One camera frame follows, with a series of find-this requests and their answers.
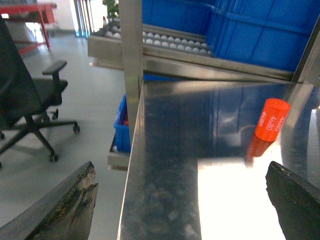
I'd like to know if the green potted plant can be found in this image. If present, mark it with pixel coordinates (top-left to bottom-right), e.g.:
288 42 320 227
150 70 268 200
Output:
102 0 120 22

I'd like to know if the red metal table frame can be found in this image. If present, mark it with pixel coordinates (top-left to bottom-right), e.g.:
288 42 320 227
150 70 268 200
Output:
0 2 57 54

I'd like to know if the red white traffic cone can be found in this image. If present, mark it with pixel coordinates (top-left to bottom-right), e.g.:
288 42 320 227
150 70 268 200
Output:
102 16 107 27

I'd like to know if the black office chair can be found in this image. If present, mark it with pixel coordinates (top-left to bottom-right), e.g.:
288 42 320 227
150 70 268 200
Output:
0 19 80 162

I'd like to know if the large blue plastic crate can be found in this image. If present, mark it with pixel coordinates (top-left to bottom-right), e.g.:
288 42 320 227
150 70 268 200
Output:
206 0 320 72

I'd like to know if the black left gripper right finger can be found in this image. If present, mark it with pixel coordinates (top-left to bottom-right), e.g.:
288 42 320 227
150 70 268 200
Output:
265 161 320 240

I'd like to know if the blue crate behind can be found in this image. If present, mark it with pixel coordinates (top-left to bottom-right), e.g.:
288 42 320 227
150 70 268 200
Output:
142 0 216 36

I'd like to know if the orange cylindrical capacitor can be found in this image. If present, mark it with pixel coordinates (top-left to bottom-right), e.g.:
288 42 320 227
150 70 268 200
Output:
254 98 291 142

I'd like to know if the small blue bin below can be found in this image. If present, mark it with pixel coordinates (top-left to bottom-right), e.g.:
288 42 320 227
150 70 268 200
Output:
113 94 131 153

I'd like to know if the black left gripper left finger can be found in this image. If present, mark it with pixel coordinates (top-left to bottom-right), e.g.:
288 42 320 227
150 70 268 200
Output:
0 161 99 240

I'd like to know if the stainless steel roller rack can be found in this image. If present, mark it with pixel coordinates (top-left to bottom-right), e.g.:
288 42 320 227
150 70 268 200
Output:
87 0 320 104

